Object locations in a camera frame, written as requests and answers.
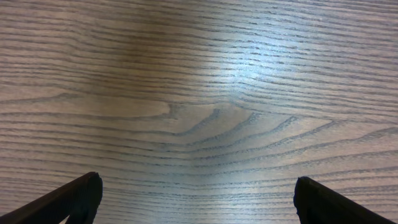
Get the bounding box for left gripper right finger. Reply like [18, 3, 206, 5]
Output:
[294, 177, 395, 224]

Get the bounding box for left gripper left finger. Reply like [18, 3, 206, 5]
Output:
[1, 172, 103, 224]

